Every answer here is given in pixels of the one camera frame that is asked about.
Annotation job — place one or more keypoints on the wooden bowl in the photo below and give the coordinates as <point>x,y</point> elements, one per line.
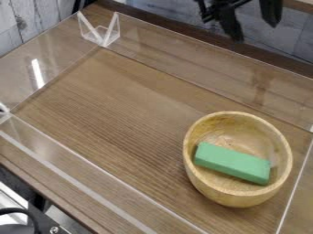
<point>247,134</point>

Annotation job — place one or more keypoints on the clear acrylic enclosure walls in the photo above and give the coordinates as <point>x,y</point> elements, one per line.
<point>96,120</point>

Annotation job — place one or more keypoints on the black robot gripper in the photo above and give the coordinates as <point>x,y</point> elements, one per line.
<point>222,10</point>

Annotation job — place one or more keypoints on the black metal bracket with screw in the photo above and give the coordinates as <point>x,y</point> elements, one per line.
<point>47,225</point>

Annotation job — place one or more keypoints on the clear acrylic corner bracket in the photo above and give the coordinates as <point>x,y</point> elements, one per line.
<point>102,36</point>

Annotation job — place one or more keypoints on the green rectangular block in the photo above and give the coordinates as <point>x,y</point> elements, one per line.
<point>230,162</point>

